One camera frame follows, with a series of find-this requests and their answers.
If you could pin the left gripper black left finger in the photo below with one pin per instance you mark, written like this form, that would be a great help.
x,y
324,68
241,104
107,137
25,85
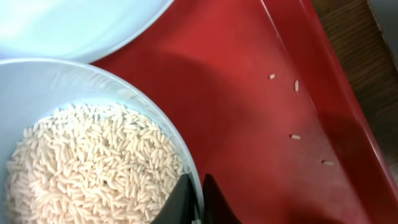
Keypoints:
x,y
180,206

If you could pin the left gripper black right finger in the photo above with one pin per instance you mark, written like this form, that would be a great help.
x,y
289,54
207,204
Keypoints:
x,y
217,209

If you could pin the pile of white rice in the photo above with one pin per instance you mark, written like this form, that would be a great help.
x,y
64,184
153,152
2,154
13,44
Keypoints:
x,y
91,164

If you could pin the light blue rice bowl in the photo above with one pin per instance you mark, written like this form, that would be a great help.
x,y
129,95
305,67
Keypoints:
x,y
32,88

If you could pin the grey dishwasher rack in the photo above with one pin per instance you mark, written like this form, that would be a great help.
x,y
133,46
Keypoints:
x,y
385,15

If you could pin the red serving tray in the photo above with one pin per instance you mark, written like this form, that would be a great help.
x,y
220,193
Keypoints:
x,y
264,106

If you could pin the large light blue plate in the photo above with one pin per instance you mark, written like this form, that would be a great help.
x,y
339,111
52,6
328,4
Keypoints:
x,y
80,30

